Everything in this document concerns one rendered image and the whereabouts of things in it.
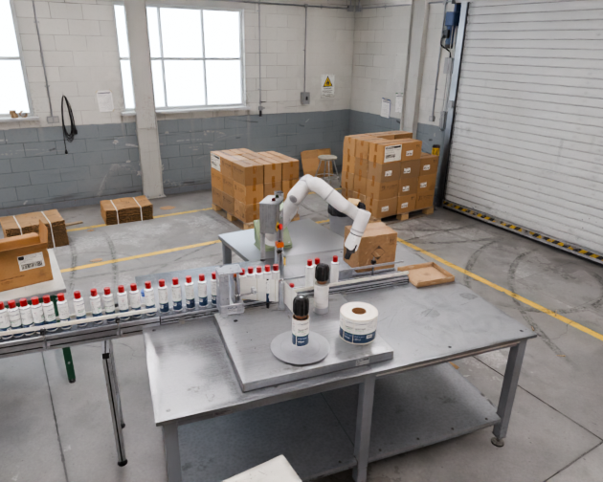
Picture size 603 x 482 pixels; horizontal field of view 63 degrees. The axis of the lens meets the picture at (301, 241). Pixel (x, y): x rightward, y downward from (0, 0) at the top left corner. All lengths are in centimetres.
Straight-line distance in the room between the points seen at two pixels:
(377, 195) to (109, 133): 409
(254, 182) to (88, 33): 318
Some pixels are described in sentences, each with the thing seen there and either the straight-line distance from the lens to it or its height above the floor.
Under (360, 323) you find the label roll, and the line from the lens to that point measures 257.
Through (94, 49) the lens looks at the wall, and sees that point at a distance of 792.
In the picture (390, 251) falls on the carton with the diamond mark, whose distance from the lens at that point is 354.
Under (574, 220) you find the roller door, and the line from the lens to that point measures 674.
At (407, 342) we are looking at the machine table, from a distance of 280.
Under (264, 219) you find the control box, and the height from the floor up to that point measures 137.
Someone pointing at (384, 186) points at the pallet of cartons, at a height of 59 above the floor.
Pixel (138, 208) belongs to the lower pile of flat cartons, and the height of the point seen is 19.
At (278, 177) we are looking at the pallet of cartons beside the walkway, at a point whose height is 70.
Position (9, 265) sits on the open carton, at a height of 95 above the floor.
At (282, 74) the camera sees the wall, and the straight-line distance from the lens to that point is 895.
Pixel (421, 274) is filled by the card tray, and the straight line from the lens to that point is 359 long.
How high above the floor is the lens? 234
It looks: 22 degrees down
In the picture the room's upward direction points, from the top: 1 degrees clockwise
